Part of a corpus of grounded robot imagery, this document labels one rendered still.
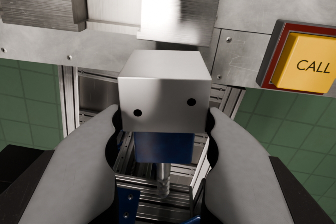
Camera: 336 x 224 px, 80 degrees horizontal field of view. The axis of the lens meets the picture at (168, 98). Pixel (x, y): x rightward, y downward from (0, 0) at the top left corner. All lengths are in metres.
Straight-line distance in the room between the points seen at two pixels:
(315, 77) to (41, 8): 0.27
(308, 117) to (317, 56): 1.23
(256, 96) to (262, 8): 1.03
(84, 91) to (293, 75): 0.93
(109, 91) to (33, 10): 0.83
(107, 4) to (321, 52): 0.22
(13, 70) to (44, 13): 1.30
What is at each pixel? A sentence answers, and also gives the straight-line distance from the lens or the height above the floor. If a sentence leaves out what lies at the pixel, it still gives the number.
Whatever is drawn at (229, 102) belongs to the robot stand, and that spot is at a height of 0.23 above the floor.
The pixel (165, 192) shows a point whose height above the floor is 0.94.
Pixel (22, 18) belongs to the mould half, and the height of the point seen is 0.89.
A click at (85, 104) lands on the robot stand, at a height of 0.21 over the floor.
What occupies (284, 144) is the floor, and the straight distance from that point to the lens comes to 1.57.
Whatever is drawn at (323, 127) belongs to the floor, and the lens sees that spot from 1.59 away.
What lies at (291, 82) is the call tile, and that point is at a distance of 0.27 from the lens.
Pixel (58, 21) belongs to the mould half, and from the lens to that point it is 0.19.
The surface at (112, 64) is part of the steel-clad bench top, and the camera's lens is 0.28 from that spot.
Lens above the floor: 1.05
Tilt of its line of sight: 61 degrees down
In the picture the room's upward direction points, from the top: 174 degrees counter-clockwise
